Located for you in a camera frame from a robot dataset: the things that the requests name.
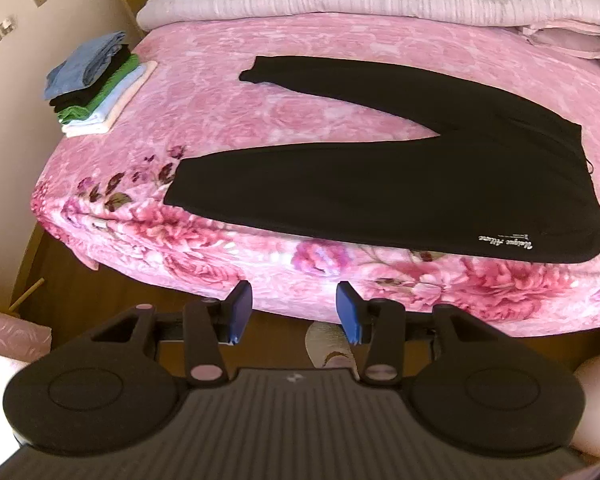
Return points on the folded light blue garment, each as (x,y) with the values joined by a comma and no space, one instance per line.
(103,110)

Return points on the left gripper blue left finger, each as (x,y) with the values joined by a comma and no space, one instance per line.
(238,307)

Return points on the grey slipper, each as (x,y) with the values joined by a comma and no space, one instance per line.
(327,347)

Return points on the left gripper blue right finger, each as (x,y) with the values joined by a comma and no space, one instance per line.
(350,309)

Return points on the folded cream garment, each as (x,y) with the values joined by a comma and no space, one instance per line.
(103,127)

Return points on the folded blue jeans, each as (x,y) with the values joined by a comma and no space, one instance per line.
(83,66)

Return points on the folded green garment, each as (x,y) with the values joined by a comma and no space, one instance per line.
(72,112)

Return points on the pink floral bed blanket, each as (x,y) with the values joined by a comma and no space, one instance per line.
(103,195)

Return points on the folded pink sheet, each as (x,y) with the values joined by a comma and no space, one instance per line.
(573,38)

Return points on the folded black garment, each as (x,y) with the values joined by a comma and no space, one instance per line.
(84,96)

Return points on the black trousers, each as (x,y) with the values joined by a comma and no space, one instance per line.
(499,177)

